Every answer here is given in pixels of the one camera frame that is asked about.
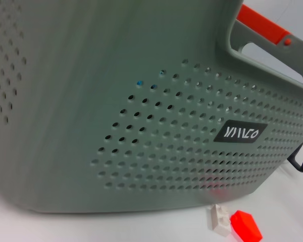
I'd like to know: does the orange basket handle grip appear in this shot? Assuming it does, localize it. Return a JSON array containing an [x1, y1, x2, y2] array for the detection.
[[236, 4, 292, 47]]

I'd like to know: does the white toy brick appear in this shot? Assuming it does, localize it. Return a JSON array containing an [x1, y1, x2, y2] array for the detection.
[[208, 203, 232, 237]]

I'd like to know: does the red sloped toy brick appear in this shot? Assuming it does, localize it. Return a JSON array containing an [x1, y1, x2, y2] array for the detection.
[[229, 210, 263, 242]]

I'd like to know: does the grey perforated plastic storage basket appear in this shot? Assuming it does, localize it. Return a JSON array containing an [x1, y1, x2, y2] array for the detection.
[[0, 0, 303, 215]]

